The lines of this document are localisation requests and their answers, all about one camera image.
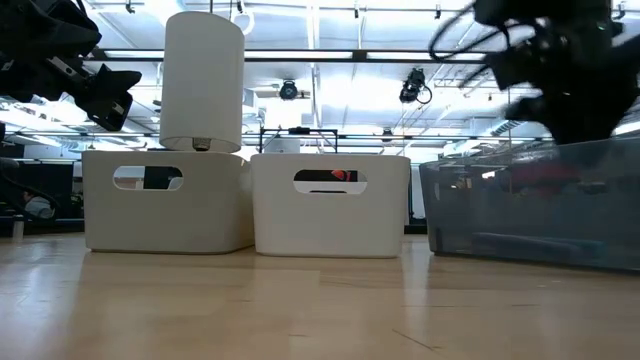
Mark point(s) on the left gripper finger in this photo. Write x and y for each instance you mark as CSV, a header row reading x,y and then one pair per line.
x,y
120,76
117,90

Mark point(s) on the smoky transparent plastic bin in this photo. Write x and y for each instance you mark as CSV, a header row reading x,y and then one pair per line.
x,y
500,220

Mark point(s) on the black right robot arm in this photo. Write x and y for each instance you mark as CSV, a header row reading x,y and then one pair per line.
x,y
540,12

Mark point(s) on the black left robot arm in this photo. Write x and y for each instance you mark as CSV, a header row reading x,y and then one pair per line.
x,y
40,30

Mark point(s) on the white cylinder container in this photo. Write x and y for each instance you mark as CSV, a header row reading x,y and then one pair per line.
x,y
200,75

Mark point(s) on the person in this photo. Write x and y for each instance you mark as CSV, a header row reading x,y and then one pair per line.
x,y
39,206

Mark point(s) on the light grey plastic bin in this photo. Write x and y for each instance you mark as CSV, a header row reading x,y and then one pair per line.
x,y
165,220

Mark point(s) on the white plastic bin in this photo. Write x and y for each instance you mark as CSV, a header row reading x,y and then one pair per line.
x,y
330,225

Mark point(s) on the round black camera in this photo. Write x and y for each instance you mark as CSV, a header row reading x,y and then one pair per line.
x,y
288,90

